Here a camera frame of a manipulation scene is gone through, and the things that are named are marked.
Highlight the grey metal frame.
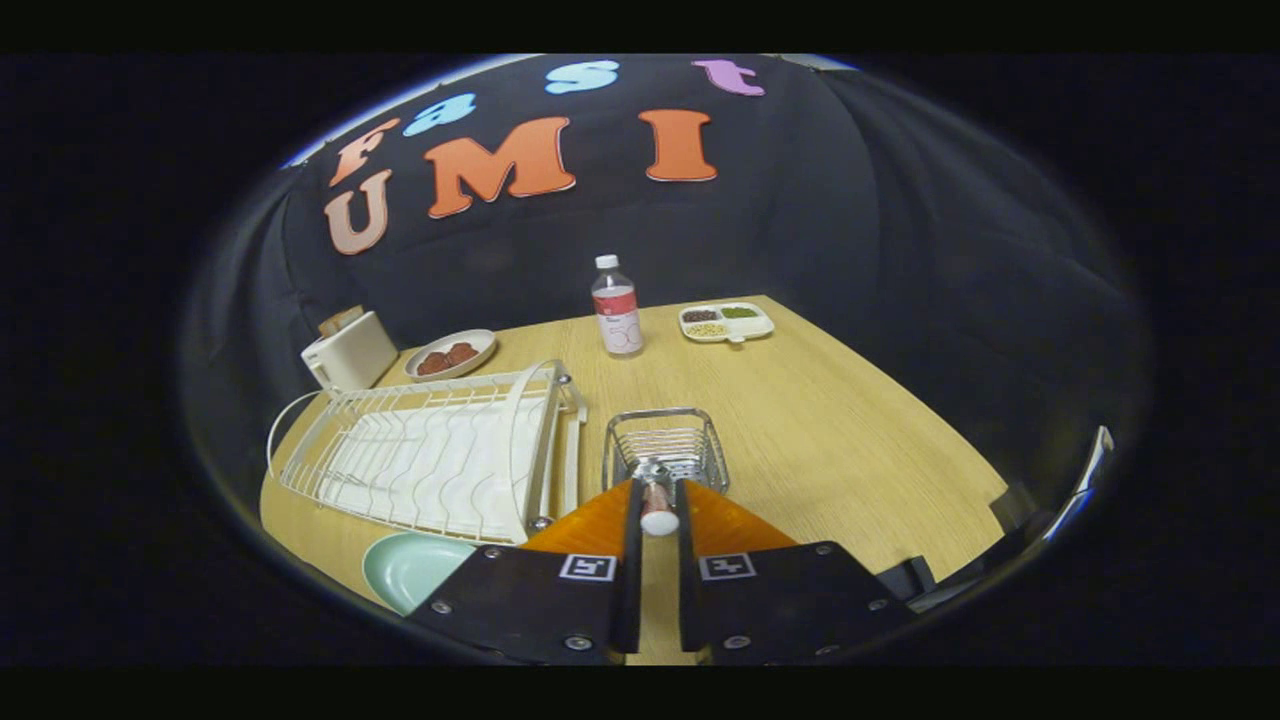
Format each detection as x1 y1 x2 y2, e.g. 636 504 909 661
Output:
905 425 1116 611

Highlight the white drain tray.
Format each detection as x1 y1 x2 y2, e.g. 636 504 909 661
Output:
320 395 551 541

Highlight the spoon with red checked handle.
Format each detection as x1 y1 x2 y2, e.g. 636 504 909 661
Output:
633 458 681 538

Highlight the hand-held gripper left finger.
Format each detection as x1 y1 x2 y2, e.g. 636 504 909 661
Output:
403 478 645 666

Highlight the clear bottle with red label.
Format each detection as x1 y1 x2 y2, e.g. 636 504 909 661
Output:
591 254 644 357

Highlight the black backdrop cloth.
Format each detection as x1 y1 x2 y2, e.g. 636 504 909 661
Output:
185 54 1151 561

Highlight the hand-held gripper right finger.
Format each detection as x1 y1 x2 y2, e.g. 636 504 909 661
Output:
676 478 918 666

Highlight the metal wire basket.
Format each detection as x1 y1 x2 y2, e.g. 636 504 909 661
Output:
601 407 731 493

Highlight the beige plate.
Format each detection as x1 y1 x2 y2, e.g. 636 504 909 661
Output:
404 329 498 383

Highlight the white toaster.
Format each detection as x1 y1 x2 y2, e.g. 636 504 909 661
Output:
301 310 399 393

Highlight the white wire dish rack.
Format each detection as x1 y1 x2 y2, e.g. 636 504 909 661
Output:
266 359 589 546

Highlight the light green plate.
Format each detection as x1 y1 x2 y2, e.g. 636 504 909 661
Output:
362 532 479 616

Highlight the white divided tray of beans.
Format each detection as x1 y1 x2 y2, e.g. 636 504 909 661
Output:
679 302 776 344

